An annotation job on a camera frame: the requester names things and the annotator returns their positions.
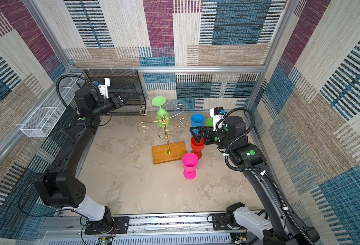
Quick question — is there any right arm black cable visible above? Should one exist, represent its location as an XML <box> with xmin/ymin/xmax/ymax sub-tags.
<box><xmin>215</xmin><ymin>107</ymin><xmax>315</xmax><ymax>245</ymax></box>

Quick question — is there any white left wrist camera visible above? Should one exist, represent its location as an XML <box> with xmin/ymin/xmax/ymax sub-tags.
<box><xmin>93</xmin><ymin>78</ymin><xmax>111</xmax><ymax>99</ymax></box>

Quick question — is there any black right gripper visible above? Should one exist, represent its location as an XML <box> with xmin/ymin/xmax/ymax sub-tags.
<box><xmin>190</xmin><ymin>126</ymin><xmax>234</xmax><ymax>151</ymax></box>

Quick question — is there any wooden rack base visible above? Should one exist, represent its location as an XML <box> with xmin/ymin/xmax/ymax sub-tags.
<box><xmin>152</xmin><ymin>141</ymin><xmax>187</xmax><ymax>165</ymax></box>

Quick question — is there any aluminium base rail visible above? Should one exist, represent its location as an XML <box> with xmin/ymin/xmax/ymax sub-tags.
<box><xmin>35</xmin><ymin>211</ymin><xmax>276</xmax><ymax>245</ymax></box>

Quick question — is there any red wine glass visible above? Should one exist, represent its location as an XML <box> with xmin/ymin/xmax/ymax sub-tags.
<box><xmin>191</xmin><ymin>137</ymin><xmax>205</xmax><ymax>159</ymax></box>

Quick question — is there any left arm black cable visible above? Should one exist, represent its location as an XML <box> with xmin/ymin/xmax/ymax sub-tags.
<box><xmin>55</xmin><ymin>74</ymin><xmax>102</xmax><ymax>123</ymax></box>

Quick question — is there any gold wire glass rack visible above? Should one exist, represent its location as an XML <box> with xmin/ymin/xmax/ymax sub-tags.
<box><xmin>137</xmin><ymin>104</ymin><xmax>188</xmax><ymax>144</ymax></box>

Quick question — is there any black mesh shelf rack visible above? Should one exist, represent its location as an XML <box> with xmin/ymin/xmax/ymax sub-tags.
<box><xmin>81</xmin><ymin>69</ymin><xmax>146</xmax><ymax>116</ymax></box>

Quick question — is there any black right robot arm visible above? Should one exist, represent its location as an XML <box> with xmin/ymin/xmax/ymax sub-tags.
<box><xmin>190</xmin><ymin>116</ymin><xmax>320</xmax><ymax>245</ymax></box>

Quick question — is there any green wine glass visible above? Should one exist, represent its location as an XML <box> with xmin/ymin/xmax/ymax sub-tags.
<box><xmin>152</xmin><ymin>96</ymin><xmax>170</xmax><ymax>128</ymax></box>
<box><xmin>206</xmin><ymin>117</ymin><xmax>214</xmax><ymax>127</ymax></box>

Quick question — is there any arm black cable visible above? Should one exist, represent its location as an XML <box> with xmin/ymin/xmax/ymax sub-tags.
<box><xmin>55</xmin><ymin>74</ymin><xmax>102</xmax><ymax>123</ymax></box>
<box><xmin>215</xmin><ymin>107</ymin><xmax>315</xmax><ymax>245</ymax></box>

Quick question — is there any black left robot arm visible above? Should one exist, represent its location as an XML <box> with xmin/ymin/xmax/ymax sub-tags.
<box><xmin>34</xmin><ymin>87</ymin><xmax>132</xmax><ymax>228</ymax></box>

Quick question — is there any white mesh wall basket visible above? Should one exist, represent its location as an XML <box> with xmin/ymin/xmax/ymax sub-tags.
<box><xmin>21</xmin><ymin>77</ymin><xmax>79</xmax><ymax>137</ymax></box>

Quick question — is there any pink wine glass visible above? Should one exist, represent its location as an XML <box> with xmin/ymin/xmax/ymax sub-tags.
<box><xmin>182</xmin><ymin>153</ymin><xmax>199</xmax><ymax>180</ymax></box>

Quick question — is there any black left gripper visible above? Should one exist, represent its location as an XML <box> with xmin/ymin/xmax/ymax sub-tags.
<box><xmin>92</xmin><ymin>93</ymin><xmax>132</xmax><ymax>119</ymax></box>

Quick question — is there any blue wine glass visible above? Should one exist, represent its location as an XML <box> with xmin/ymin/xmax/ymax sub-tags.
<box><xmin>191</xmin><ymin>113</ymin><xmax>205</xmax><ymax>127</ymax></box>

